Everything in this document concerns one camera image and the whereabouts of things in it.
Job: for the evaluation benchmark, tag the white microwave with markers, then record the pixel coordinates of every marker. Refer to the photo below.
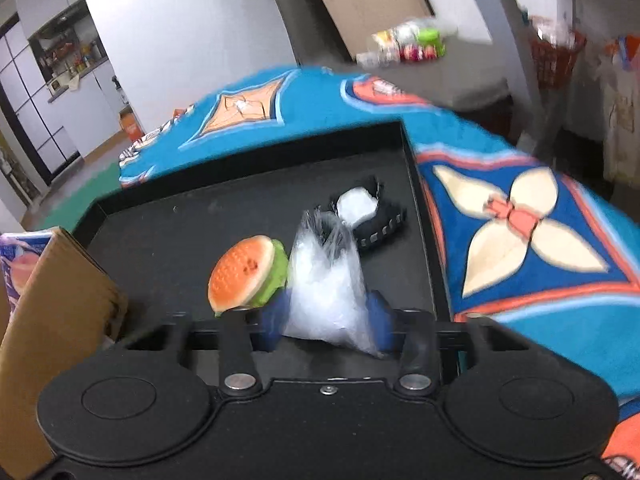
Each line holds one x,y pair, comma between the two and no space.
57,85

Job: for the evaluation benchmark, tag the green plastic toy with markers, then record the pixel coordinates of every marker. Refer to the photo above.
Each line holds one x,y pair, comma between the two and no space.
431,42

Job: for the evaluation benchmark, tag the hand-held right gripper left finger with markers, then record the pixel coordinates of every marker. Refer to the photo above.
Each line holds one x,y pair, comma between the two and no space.
275,320

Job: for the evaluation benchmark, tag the clear plastic bag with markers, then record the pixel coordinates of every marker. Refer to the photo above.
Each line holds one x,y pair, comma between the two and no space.
325,285

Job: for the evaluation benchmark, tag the white kitchen cabinet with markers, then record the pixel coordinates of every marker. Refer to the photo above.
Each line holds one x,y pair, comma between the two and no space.
95,105

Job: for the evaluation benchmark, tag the brown cardboard box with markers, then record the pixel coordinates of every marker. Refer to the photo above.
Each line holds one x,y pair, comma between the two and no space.
55,340

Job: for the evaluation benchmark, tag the orange mesh basket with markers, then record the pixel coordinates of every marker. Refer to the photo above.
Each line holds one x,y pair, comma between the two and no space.
557,57

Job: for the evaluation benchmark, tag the orange bag on floor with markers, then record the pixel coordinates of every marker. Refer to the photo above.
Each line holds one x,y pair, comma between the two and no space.
131,125

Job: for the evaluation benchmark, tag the black and white plush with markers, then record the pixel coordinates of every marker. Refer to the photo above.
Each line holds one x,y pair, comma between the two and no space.
370,215

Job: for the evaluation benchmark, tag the green mat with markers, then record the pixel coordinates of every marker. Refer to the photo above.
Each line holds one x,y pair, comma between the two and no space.
85,195

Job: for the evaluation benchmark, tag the blue patterned blanket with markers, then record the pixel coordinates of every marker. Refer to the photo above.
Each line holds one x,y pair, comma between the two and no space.
525,270

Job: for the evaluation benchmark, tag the black framed sliding door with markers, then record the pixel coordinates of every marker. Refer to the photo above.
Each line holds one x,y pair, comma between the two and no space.
30,110

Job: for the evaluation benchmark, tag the red small toys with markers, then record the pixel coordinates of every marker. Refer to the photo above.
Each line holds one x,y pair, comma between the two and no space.
412,52

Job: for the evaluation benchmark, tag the grey floor mat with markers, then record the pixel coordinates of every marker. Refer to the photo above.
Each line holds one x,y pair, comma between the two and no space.
450,85

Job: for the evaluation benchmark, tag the black shallow tray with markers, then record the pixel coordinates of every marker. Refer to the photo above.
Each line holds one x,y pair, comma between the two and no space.
200,210

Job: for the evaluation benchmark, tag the hanging cream bags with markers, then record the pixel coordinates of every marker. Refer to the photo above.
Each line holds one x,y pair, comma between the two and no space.
620,110

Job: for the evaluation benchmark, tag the blue tissue packet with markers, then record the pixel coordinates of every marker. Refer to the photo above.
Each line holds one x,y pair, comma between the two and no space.
20,265

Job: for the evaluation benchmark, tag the grey desk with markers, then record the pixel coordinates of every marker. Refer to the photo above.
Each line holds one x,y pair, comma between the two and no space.
515,35

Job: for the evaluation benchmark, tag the white stick vacuum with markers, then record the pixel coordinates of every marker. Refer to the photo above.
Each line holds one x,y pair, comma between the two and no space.
121,91

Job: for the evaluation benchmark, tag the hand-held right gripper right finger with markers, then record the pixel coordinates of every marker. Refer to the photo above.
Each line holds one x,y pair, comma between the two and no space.
382,322

